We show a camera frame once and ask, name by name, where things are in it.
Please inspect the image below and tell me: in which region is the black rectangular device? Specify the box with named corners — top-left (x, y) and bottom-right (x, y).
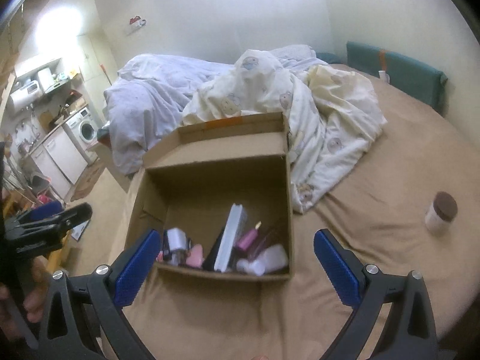
top-left (202, 228), bottom-right (224, 272)

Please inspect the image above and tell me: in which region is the pink perfume bottle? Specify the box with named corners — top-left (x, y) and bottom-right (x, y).
top-left (235, 221), bottom-right (262, 252)

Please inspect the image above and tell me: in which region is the person's left hand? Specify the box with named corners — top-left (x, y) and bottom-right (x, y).
top-left (0, 257), bottom-right (50, 342)

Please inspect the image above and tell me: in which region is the white cabinet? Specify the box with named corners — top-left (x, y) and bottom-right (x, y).
top-left (30, 127), bottom-right (87, 199)

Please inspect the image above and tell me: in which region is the white washing machine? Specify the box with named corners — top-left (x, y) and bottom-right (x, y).
top-left (64, 106), bottom-right (98, 149)

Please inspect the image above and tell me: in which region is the white jar brown lid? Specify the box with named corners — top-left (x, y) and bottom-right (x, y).
top-left (425, 191), bottom-right (458, 235)

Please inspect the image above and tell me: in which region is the tan bed sheet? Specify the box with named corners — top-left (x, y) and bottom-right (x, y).
top-left (113, 50), bottom-right (479, 359)

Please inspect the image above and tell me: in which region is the lavender grey duvet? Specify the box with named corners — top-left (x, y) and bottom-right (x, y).
top-left (104, 45), bottom-right (316, 175)

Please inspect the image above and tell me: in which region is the brown cardboard box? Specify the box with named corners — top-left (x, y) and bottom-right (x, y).
top-left (123, 111), bottom-right (295, 282)

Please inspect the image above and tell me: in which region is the white flat box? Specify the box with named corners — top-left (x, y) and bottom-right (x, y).
top-left (213, 204), bottom-right (247, 273)

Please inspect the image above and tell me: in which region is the cream patterned blanket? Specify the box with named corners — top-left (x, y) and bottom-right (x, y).
top-left (181, 49), bottom-right (387, 214)

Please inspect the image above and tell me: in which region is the green headboard cushion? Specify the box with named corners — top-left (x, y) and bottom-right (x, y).
top-left (346, 41), bottom-right (448, 115)

